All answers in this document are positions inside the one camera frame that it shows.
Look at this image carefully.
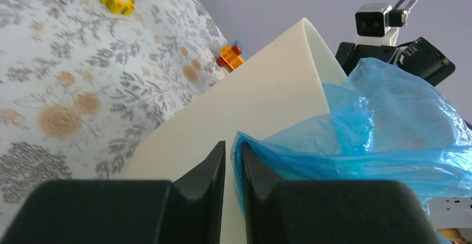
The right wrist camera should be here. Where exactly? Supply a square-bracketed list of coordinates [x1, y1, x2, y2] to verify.
[354, 3, 409, 46]

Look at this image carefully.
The blue plastic trash bag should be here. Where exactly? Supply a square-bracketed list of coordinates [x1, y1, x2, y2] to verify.
[238, 58, 471, 223]

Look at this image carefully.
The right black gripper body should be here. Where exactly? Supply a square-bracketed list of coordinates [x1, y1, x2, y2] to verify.
[335, 37, 456, 86]

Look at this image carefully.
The cream plastic trash bin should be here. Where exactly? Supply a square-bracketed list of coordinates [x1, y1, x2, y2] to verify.
[126, 18, 346, 243]

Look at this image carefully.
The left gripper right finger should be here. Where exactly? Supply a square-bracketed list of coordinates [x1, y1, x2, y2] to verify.
[241, 142, 439, 243]

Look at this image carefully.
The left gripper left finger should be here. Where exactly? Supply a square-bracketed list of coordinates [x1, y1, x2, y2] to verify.
[2, 141, 226, 243]

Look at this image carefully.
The orange toy car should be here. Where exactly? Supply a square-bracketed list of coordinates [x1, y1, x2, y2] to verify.
[216, 41, 245, 71]

